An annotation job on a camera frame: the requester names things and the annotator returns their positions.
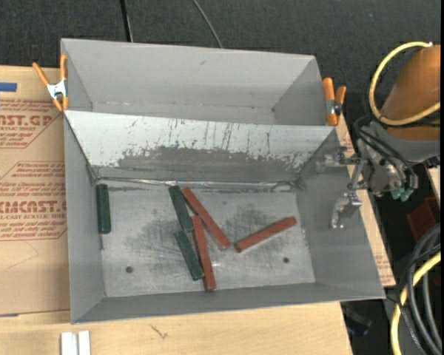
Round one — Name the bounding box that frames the brown cardboard board red print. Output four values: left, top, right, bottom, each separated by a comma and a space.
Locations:
0, 64, 397, 318

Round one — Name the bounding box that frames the red-brown flat block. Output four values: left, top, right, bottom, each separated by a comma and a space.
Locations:
191, 215, 218, 293
234, 216, 298, 254
181, 187, 232, 251

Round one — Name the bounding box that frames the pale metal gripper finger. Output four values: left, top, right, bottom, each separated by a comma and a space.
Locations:
315, 149, 358, 172
329, 192, 364, 231

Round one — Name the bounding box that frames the grey metal bin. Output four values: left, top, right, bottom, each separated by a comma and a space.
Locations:
60, 38, 387, 325

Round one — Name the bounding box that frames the dark green flat block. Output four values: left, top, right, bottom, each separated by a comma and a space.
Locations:
174, 230, 205, 282
168, 186, 195, 233
95, 183, 112, 234

